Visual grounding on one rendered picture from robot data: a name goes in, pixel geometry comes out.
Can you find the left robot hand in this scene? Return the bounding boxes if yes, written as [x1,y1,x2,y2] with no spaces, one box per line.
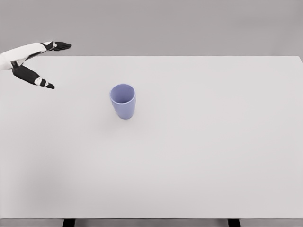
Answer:
[0,41,72,90]

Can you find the lavender plastic cup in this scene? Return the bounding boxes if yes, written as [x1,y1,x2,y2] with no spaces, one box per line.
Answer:
[109,83,136,120]

